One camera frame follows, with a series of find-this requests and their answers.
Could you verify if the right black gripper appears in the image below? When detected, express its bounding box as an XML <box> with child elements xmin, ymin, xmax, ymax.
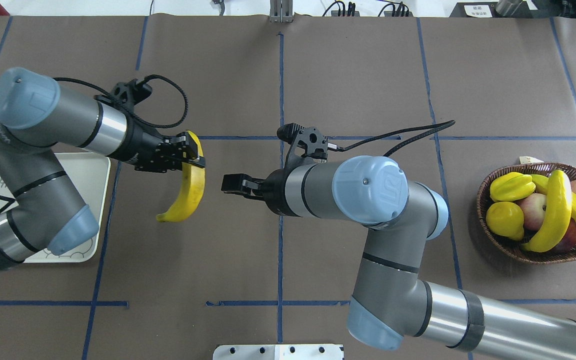
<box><xmin>221</xmin><ymin>169</ymin><xmax>289</xmax><ymax>216</ymax></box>

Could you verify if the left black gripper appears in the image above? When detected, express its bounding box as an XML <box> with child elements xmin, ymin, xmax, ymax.
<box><xmin>126</xmin><ymin>123</ymin><xmax>206</xmax><ymax>173</ymax></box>

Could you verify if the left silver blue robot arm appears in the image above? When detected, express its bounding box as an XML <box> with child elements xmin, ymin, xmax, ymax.
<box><xmin>0</xmin><ymin>67</ymin><xmax>206</xmax><ymax>272</ymax></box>

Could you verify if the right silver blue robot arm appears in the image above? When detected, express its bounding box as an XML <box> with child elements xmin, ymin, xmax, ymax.
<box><xmin>221</xmin><ymin>155</ymin><xmax>576</xmax><ymax>360</ymax></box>

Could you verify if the brown wicker basket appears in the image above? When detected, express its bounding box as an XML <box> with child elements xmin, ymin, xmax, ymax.
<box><xmin>476</xmin><ymin>161</ymin><xmax>576</xmax><ymax>266</ymax></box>

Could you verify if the white basket tag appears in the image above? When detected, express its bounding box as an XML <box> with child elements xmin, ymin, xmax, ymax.
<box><xmin>518</xmin><ymin>155</ymin><xmax>544</xmax><ymax>165</ymax></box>

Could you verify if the white bear tray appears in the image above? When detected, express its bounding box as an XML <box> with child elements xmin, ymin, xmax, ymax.
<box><xmin>0</xmin><ymin>152</ymin><xmax>112</xmax><ymax>264</ymax></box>

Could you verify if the yellow mango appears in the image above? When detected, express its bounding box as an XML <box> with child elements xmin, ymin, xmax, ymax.
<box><xmin>485</xmin><ymin>202</ymin><xmax>525</xmax><ymax>241</ymax></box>

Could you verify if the yellow star fruit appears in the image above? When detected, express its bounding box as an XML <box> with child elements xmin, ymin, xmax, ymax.
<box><xmin>489</xmin><ymin>172</ymin><xmax>537</xmax><ymax>202</ymax></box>

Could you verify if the pale apple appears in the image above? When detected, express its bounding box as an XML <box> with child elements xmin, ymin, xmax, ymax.
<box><xmin>515</xmin><ymin>193</ymin><xmax>547</xmax><ymax>231</ymax></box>

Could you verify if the steel cup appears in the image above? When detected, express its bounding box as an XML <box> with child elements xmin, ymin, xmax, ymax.
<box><xmin>494</xmin><ymin>0</ymin><xmax>523</xmax><ymax>18</ymax></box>

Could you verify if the dark red apple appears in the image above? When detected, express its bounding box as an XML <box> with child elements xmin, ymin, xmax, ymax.
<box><xmin>552</xmin><ymin>218</ymin><xmax>576</xmax><ymax>254</ymax></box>

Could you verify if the aluminium frame post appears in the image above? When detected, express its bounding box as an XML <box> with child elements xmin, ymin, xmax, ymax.
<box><xmin>269</xmin><ymin>0</ymin><xmax>295</xmax><ymax>23</ymax></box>

